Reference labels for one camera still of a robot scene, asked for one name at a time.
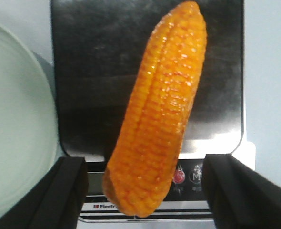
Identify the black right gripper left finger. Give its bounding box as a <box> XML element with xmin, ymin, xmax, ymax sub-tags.
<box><xmin>0</xmin><ymin>157</ymin><xmax>88</xmax><ymax>229</ymax></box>

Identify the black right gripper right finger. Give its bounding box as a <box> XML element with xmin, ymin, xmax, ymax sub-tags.
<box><xmin>202</xmin><ymin>154</ymin><xmax>281</xmax><ymax>229</ymax></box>

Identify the orange corn cob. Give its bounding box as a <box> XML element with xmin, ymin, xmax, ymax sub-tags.
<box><xmin>103</xmin><ymin>0</ymin><xmax>207</xmax><ymax>218</ymax></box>

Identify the pale green round plate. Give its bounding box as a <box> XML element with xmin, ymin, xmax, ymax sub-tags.
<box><xmin>0</xmin><ymin>26</ymin><xmax>58</xmax><ymax>217</ymax></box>

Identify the black silver kitchen scale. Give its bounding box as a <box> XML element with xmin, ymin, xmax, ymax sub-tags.
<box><xmin>51</xmin><ymin>0</ymin><xmax>256</xmax><ymax>226</ymax></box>

